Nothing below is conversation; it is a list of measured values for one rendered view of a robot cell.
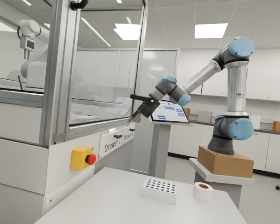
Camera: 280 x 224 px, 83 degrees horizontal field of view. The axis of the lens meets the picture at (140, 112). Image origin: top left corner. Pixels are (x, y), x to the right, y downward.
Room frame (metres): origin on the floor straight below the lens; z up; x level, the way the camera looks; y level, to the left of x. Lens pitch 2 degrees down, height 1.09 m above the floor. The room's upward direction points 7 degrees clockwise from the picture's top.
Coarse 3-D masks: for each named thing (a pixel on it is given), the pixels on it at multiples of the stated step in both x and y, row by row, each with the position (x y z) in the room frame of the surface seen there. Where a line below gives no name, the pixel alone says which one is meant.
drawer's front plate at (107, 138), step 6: (108, 132) 0.86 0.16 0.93; (114, 132) 0.90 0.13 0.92; (120, 132) 1.01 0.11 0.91; (102, 138) 0.77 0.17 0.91; (108, 138) 0.83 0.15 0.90; (114, 138) 0.91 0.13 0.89; (120, 138) 1.02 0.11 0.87; (102, 144) 0.77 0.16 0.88; (108, 144) 0.84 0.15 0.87; (114, 144) 0.92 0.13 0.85; (120, 144) 1.04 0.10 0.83; (102, 150) 0.77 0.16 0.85; (108, 150) 0.84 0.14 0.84; (102, 156) 0.77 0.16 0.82
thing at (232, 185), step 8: (192, 160) 1.08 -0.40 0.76; (200, 168) 0.94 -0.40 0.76; (200, 176) 1.01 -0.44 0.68; (208, 176) 0.86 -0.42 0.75; (216, 176) 0.86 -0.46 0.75; (224, 176) 0.86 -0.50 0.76; (232, 176) 0.87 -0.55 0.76; (208, 184) 0.90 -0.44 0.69; (216, 184) 0.90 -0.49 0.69; (224, 184) 0.91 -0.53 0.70; (232, 184) 0.91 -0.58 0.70; (240, 184) 0.87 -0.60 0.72; (248, 184) 0.87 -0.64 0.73; (232, 192) 0.91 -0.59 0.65; (240, 192) 0.91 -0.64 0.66; (232, 200) 0.91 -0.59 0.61
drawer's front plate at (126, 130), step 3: (129, 126) 1.22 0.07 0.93; (132, 126) 1.30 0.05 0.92; (123, 129) 1.07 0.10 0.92; (126, 129) 1.13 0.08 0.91; (123, 132) 1.07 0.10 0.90; (126, 132) 1.14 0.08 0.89; (129, 132) 1.22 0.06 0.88; (132, 132) 1.32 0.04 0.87; (123, 135) 1.07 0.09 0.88; (126, 135) 1.15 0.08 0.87; (129, 135) 1.23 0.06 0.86; (123, 138) 1.08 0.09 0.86; (126, 138) 1.15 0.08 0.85; (129, 138) 1.24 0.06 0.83; (123, 141) 1.09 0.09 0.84; (126, 141) 1.16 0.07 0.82
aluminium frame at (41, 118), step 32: (64, 0) 0.45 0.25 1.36; (64, 32) 0.47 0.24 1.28; (64, 64) 0.48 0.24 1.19; (0, 96) 0.50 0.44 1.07; (32, 96) 0.47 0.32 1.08; (64, 96) 0.49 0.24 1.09; (0, 128) 0.49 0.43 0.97; (32, 128) 0.47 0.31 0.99; (64, 128) 0.52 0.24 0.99; (96, 128) 0.73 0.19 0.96
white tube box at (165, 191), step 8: (144, 184) 0.59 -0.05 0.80; (152, 184) 0.60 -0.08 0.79; (160, 184) 0.61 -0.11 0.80; (168, 184) 0.63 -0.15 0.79; (176, 184) 0.62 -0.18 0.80; (144, 192) 0.57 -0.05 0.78; (152, 192) 0.56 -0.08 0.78; (160, 192) 0.56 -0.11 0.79; (168, 192) 0.55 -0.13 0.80; (176, 192) 0.56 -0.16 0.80; (160, 200) 0.56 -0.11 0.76; (168, 200) 0.55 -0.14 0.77
